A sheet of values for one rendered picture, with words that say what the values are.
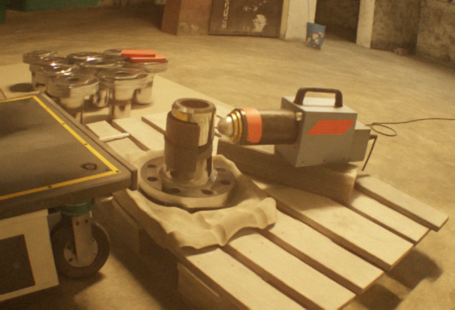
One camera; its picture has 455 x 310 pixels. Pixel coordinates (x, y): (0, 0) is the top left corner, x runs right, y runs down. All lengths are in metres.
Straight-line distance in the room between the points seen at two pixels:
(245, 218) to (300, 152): 0.29
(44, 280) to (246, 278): 0.44
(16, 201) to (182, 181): 0.52
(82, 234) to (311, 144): 0.69
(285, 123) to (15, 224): 0.78
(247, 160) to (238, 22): 4.80
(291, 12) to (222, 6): 1.32
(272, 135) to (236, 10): 4.88
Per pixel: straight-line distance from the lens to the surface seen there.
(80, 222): 0.93
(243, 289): 0.86
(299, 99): 1.22
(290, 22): 6.65
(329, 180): 1.27
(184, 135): 1.06
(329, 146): 1.27
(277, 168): 1.30
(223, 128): 1.13
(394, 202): 1.32
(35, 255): 0.84
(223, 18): 5.84
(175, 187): 1.10
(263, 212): 1.06
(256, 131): 1.14
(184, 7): 5.50
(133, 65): 2.24
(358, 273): 0.98
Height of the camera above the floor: 0.70
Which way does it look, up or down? 21 degrees down
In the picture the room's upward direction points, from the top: 7 degrees clockwise
